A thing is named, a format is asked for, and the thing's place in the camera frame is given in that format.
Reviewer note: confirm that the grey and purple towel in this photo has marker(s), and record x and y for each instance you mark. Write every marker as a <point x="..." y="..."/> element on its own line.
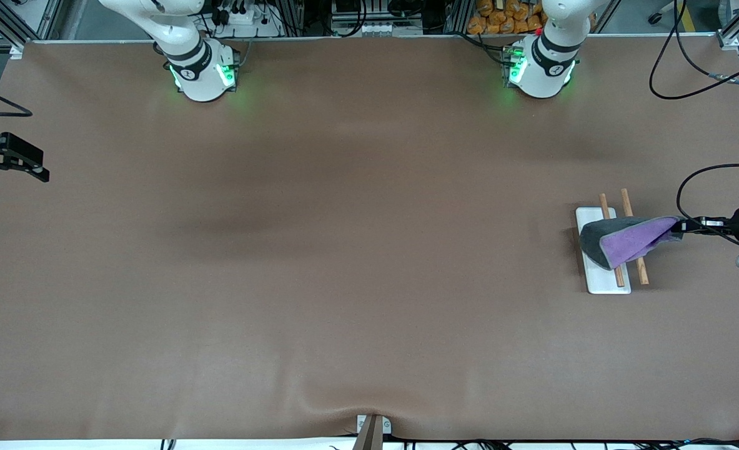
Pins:
<point x="625" y="244"/>

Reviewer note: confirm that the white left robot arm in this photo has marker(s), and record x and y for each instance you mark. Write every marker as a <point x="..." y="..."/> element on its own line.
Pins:
<point x="541" y="69"/>

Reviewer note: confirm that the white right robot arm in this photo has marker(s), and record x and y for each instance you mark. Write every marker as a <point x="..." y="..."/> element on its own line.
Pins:
<point x="200" y="69"/>

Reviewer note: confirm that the pile of orange packets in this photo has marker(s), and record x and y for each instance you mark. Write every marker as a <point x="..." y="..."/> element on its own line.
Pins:
<point x="500" y="22"/>

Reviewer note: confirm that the white power strip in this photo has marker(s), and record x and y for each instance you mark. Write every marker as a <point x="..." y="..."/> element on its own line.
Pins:
<point x="244" y="19"/>

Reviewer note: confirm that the brown table cover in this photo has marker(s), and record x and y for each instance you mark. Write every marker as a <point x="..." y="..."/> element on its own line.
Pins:
<point x="369" y="344"/>

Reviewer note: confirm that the white terminal block row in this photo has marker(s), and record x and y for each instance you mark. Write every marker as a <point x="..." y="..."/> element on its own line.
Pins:
<point x="375" y="29"/>

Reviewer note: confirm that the white rack base plate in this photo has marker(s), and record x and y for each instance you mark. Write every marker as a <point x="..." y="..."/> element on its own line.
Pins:
<point x="600" y="281"/>

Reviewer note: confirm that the metal table corner bracket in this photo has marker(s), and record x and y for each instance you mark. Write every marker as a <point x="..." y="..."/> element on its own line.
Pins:
<point x="730" y="40"/>
<point x="17" y="50"/>

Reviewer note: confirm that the camera mount post bracket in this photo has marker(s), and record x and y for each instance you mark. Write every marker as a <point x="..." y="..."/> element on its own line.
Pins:
<point x="372" y="434"/>

